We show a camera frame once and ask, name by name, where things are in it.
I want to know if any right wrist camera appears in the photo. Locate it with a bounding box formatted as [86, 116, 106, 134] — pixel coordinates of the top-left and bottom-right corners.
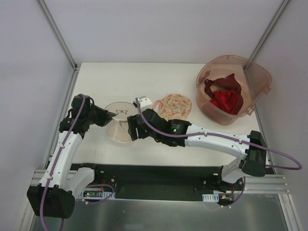
[133, 96, 153, 111]

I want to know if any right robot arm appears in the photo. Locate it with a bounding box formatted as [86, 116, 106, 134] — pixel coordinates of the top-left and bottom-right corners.
[128, 109, 266, 190]

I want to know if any aluminium table edge rail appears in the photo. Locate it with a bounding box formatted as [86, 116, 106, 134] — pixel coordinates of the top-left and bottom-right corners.
[244, 175, 290, 194]

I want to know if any left aluminium frame post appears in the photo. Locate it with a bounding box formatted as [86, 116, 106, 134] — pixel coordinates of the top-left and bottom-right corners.
[36, 0, 78, 71]

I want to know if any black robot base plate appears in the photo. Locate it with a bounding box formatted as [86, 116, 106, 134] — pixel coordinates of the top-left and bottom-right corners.
[70, 163, 250, 202]

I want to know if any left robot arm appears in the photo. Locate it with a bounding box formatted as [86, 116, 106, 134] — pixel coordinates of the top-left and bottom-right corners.
[27, 94, 116, 219]

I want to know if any translucent pink plastic basket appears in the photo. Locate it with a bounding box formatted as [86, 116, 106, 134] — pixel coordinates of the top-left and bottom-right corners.
[196, 55, 272, 126]

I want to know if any right aluminium frame post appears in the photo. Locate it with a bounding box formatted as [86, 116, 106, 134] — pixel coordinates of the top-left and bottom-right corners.
[249, 0, 292, 62]

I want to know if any floral mesh laundry bag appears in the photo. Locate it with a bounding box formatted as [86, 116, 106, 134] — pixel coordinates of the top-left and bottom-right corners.
[152, 94, 192, 121]

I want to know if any white mesh laundry bag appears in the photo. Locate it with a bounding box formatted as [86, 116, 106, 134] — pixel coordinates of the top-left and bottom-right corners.
[105, 102, 137, 143]

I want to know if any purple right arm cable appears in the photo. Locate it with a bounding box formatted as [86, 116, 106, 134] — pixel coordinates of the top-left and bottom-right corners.
[134, 97, 303, 209]

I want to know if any dark red bra in basket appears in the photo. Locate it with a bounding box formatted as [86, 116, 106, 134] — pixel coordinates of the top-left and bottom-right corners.
[204, 73, 242, 98]

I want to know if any aluminium frame post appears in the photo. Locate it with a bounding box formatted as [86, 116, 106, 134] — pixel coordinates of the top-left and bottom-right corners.
[249, 0, 292, 62]
[36, 0, 78, 71]

